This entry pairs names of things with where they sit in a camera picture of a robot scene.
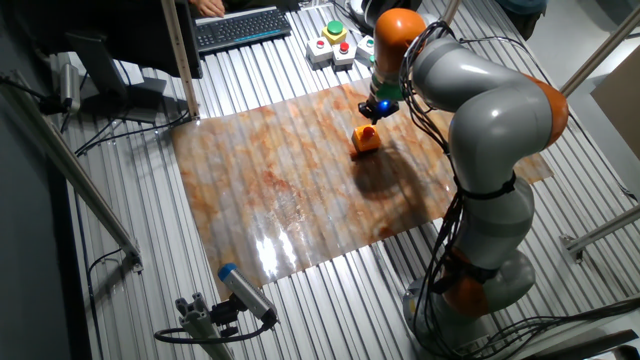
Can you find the yellow box big green button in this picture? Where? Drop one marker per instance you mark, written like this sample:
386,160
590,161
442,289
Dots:
335,30

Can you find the silver cylinder camera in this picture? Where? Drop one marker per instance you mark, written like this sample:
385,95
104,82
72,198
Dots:
70,87

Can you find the green wrist flange mount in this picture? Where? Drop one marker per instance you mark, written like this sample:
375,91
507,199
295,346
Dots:
387,92

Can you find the aluminium upright post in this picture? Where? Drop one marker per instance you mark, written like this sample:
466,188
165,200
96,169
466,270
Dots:
450,10

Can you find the short aluminium profile stand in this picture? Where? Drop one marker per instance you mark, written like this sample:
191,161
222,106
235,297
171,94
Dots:
200,325

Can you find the person's bare hand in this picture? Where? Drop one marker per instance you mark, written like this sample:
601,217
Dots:
207,7

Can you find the slanted aluminium frame profile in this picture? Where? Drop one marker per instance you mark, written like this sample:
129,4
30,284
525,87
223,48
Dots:
65,160

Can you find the grey box flat red button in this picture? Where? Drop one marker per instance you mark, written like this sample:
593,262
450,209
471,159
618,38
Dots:
320,50

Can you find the marble pattern table mat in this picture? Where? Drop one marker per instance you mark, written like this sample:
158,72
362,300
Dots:
275,190

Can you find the black round machine housing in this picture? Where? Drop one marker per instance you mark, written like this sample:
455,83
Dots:
365,7

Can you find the person in teal clothing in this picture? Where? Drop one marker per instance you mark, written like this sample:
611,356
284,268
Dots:
520,10

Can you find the silver camera blue cap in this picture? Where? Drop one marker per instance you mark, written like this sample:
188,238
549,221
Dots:
245,292

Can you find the aluminium frame bar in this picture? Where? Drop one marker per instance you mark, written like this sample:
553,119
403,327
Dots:
605,227
600,50

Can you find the dark computer monitor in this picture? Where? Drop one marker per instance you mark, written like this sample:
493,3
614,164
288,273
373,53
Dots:
125,35

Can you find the brown cardboard sheet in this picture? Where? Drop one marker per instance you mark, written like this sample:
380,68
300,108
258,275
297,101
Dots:
620,105

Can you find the black computer keyboard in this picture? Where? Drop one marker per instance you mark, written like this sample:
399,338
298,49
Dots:
240,27

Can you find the grey box raised red button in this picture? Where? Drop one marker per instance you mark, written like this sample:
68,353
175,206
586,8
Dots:
344,54

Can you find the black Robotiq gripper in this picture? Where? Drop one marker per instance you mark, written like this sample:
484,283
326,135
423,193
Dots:
385,107

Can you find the aluminium profile upright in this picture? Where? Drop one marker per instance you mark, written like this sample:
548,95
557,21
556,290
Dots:
180,60

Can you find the black monitor stand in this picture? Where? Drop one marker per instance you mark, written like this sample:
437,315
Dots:
100,65

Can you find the orange box red push button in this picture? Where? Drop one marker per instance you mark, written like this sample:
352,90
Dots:
367,142

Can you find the black camera clamp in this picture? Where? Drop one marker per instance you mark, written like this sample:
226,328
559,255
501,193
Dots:
225,312

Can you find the grey box small green button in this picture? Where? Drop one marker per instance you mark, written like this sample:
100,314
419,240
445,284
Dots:
365,50

